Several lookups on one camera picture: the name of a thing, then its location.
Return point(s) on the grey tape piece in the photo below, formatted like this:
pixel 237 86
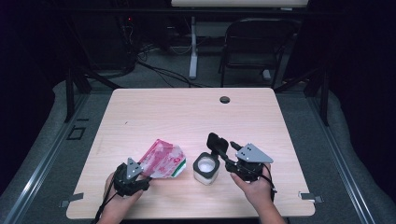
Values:
pixel 73 198
pixel 309 196

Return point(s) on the black computer case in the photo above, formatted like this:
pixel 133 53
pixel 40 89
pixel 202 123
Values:
pixel 124 40

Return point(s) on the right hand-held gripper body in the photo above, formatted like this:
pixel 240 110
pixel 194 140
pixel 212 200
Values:
pixel 247 169

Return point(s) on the black folding chair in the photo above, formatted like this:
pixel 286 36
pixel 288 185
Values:
pixel 255 40

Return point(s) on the black metal stand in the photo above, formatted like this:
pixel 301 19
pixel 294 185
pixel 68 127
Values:
pixel 324 99
pixel 70 93

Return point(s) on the white desk leg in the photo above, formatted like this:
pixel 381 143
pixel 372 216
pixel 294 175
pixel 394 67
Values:
pixel 193 53

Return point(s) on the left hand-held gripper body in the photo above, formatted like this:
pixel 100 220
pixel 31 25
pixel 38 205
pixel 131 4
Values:
pixel 124 185

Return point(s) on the person's left hand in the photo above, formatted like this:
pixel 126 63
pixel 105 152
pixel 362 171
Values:
pixel 115 205

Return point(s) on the white round container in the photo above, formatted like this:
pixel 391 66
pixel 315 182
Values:
pixel 202 177

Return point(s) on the person's right hand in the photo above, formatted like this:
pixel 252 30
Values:
pixel 260 193

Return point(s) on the red white plastic zip bag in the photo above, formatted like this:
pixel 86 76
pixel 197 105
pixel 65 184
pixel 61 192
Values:
pixel 162 158

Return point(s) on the white powder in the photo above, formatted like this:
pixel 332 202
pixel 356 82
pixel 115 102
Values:
pixel 206 165

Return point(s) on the metal floor rail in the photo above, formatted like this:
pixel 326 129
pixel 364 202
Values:
pixel 40 174
pixel 342 168

